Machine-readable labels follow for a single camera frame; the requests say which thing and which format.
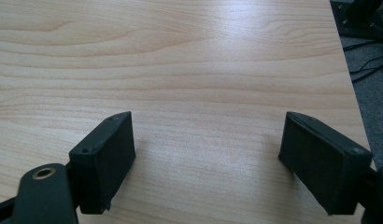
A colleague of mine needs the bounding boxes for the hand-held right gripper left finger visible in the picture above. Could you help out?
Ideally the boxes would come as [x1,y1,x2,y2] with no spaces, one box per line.
[68,111,136,216]

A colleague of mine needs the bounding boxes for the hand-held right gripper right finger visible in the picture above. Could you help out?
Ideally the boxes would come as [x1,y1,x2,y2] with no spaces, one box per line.
[277,111,374,217]

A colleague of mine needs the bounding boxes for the black stand base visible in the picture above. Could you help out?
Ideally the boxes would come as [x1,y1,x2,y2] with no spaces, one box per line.
[329,0,383,40]

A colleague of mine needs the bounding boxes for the black cable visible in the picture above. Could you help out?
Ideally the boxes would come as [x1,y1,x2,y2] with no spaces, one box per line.
[348,55,383,84]

